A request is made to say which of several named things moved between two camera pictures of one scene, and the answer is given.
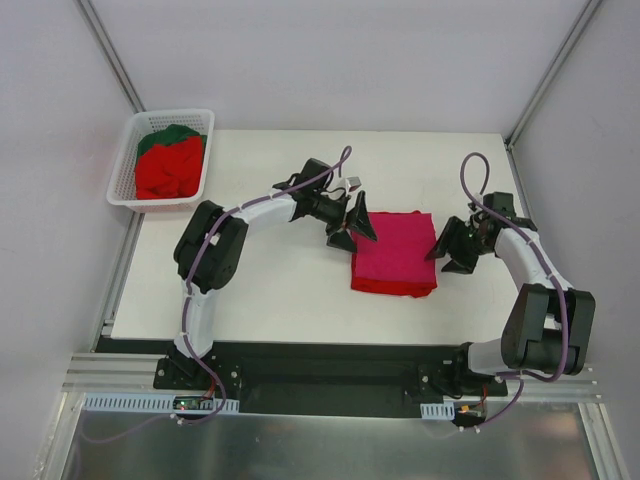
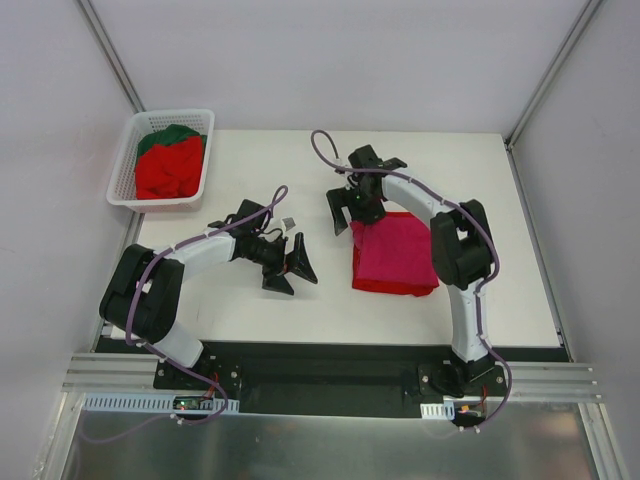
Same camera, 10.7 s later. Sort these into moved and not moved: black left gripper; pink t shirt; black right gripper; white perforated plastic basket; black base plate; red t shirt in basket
Moved: black right gripper; black left gripper
Not moved: black base plate; red t shirt in basket; white perforated plastic basket; pink t shirt
